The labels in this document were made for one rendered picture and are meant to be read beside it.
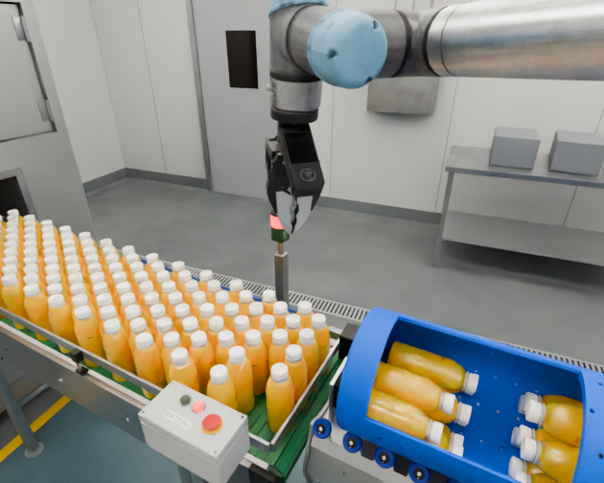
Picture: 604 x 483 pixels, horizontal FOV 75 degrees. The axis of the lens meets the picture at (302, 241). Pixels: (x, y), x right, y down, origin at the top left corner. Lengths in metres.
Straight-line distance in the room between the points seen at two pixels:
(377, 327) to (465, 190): 3.43
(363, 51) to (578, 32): 0.19
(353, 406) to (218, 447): 0.27
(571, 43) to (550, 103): 3.66
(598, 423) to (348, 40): 0.70
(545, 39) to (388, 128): 3.74
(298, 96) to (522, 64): 0.27
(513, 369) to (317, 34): 0.83
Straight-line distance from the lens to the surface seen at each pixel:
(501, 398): 1.08
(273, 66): 0.58
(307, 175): 0.54
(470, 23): 0.47
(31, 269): 1.58
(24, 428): 2.36
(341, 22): 0.45
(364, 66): 0.46
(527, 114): 4.06
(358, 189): 4.36
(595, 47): 0.40
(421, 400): 0.88
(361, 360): 0.82
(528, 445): 0.90
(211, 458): 0.83
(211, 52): 4.75
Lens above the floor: 1.77
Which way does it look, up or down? 28 degrees down
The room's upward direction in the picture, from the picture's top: straight up
